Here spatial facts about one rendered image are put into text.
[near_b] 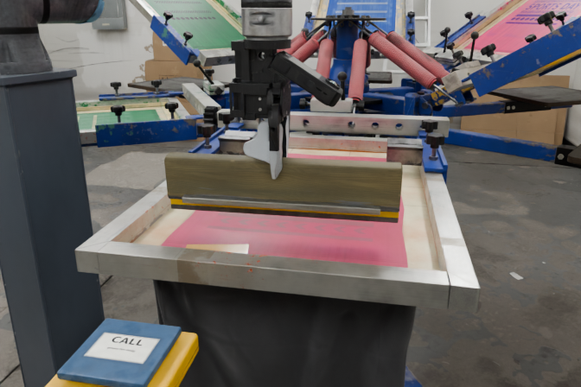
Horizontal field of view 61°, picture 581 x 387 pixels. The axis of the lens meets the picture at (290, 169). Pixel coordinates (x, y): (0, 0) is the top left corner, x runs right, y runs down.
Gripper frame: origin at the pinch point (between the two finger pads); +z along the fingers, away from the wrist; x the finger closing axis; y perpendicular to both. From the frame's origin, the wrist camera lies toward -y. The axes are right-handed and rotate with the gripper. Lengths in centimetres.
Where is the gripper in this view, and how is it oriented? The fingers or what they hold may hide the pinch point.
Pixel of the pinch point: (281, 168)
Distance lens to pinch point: 78.9
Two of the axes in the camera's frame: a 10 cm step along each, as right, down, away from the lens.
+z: 0.0, 9.5, 3.1
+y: -9.8, -0.6, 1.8
